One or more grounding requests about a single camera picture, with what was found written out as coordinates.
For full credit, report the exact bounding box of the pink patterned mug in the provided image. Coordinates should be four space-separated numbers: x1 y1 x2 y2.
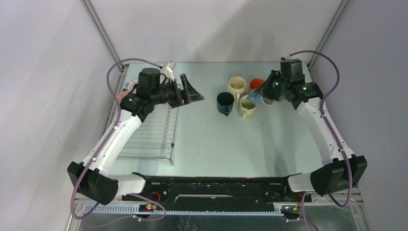
117 91 129 103

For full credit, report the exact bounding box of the orange mug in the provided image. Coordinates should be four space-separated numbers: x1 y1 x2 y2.
248 78 265 92

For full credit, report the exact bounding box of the aluminium frame rail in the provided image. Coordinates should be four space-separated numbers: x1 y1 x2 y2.
66 183 372 231

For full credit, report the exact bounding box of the blue mug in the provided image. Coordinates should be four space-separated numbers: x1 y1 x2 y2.
247 90 274 105

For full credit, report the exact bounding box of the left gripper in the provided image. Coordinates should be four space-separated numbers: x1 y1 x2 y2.
151 74 203 109

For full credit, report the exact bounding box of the teal green mug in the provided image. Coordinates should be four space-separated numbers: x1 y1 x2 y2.
217 91 235 116

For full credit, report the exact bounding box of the wire dish rack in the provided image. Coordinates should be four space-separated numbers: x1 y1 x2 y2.
118 104 179 165

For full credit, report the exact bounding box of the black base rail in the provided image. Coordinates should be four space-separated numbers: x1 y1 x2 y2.
141 176 302 213

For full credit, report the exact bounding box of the grey mug white base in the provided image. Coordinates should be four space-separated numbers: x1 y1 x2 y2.
127 80 138 94

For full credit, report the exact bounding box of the cream mug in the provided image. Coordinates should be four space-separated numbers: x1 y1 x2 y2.
227 76 246 103

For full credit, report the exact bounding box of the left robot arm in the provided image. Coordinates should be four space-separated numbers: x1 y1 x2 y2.
67 68 204 205

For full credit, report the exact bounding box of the light green mug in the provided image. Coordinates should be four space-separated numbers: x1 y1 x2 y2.
239 95 257 119

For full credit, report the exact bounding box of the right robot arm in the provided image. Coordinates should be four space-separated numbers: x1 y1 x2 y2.
249 70 367 201

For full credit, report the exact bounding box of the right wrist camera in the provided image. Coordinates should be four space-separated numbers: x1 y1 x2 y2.
280 58 304 80

